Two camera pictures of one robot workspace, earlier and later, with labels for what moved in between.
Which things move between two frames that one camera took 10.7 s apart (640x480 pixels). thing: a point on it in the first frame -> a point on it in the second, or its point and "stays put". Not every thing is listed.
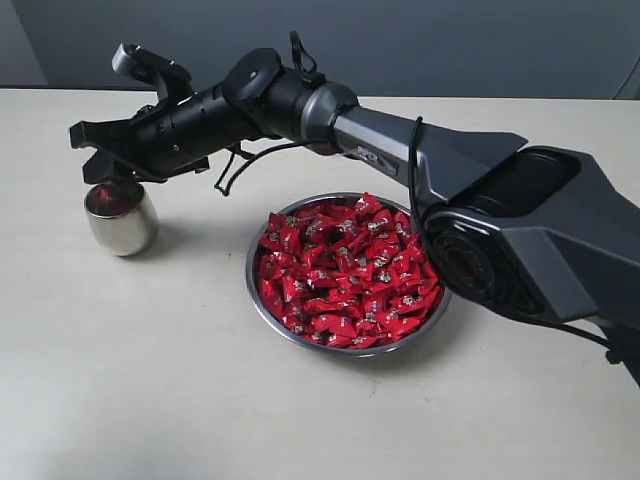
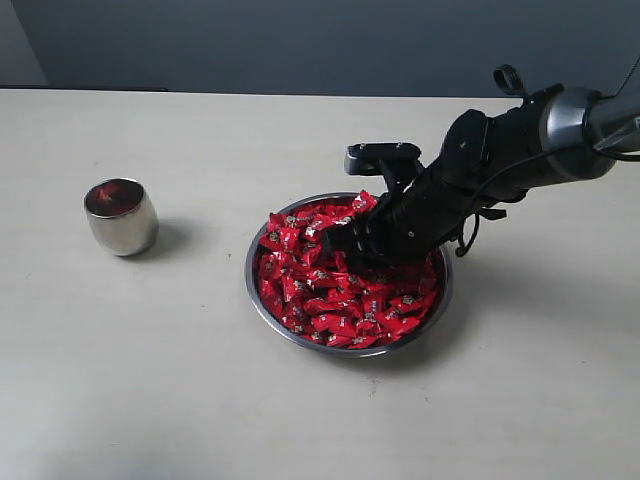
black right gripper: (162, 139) -> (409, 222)
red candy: (114, 198) stays put
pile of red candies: (347, 275) stays put
